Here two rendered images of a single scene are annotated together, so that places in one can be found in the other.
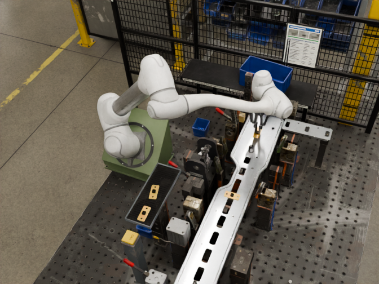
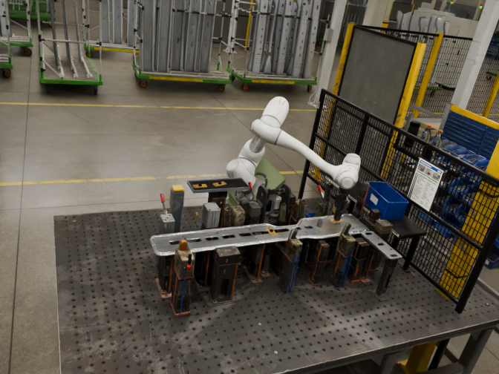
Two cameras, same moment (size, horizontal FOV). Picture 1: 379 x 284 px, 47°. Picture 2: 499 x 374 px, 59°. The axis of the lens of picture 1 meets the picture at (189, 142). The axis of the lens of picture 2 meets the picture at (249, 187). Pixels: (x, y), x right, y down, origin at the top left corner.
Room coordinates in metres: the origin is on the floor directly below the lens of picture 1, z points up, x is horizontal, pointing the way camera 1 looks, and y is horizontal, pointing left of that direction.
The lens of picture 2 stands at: (-0.63, -1.40, 2.37)
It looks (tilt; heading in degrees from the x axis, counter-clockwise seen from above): 26 degrees down; 36
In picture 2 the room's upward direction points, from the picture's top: 9 degrees clockwise
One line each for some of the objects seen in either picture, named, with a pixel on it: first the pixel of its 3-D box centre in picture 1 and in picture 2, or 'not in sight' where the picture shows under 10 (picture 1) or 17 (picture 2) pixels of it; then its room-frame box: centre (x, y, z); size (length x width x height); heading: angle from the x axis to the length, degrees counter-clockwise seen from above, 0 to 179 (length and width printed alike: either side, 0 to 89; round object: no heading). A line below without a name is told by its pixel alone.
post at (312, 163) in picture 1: (321, 150); (385, 276); (1.71, -0.82, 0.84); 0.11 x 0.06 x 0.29; 64
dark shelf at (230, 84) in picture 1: (247, 82); (370, 202); (2.21, -0.42, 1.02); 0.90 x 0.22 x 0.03; 64
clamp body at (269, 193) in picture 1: (264, 209); (289, 265); (1.30, -0.39, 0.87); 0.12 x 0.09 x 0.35; 64
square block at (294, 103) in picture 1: (287, 124); (376, 245); (1.92, -0.65, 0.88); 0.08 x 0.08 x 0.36; 64
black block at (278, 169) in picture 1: (274, 183); (318, 263); (1.49, -0.48, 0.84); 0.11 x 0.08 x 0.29; 64
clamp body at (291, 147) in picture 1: (286, 165); (341, 260); (1.59, -0.57, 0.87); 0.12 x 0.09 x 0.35; 64
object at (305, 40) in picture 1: (302, 45); (425, 184); (2.19, -0.75, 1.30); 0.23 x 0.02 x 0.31; 64
